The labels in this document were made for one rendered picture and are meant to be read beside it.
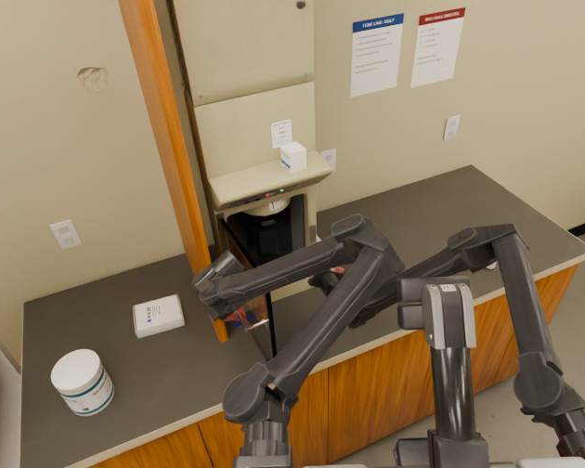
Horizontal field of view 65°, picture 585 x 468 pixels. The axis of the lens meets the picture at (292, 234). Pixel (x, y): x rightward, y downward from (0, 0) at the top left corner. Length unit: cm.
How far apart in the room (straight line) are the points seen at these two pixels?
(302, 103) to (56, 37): 71
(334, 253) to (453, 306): 39
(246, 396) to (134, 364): 84
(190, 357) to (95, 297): 49
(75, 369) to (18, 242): 57
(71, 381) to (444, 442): 107
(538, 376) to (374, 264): 33
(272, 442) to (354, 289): 29
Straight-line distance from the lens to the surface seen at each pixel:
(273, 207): 140
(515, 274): 105
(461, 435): 62
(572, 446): 87
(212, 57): 113
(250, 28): 114
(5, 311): 204
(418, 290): 64
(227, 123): 120
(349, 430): 207
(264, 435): 77
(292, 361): 82
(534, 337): 97
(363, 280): 84
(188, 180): 114
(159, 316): 164
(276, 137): 126
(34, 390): 168
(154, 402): 150
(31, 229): 180
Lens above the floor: 218
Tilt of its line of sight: 40 degrees down
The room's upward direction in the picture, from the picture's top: 3 degrees counter-clockwise
